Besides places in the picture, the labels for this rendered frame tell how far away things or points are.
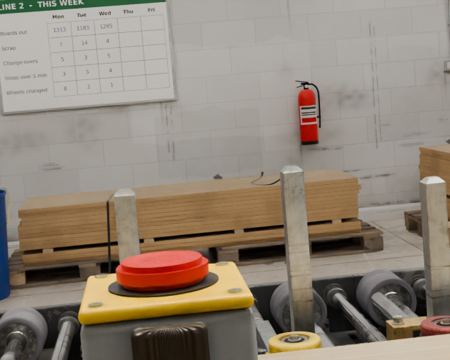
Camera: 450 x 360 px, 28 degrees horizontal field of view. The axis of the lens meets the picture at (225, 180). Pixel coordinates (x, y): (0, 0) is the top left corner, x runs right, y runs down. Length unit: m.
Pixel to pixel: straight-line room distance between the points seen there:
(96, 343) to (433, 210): 1.22
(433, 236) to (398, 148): 6.32
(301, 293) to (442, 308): 0.25
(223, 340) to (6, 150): 7.27
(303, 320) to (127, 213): 0.35
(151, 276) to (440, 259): 1.22
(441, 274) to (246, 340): 1.22
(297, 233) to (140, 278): 1.13
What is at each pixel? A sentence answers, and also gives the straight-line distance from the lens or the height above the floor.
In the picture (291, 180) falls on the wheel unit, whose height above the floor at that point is 1.13.
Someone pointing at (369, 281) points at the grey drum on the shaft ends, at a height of 0.84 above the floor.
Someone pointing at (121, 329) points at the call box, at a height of 1.21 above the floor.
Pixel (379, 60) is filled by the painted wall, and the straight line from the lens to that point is 7.80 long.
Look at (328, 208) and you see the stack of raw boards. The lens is 6.46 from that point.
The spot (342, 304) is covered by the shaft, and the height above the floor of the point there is 0.81.
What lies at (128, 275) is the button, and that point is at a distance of 0.38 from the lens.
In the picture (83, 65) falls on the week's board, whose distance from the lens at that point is 7.52.
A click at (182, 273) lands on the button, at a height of 1.23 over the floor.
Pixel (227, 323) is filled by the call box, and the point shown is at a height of 1.21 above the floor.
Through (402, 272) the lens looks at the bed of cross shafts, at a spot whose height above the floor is 0.84.
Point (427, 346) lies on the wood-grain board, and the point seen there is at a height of 0.90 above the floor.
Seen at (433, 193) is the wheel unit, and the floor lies 1.09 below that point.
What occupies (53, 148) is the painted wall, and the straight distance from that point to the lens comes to 7.57.
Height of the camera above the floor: 1.31
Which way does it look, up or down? 6 degrees down
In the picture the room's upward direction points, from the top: 5 degrees counter-clockwise
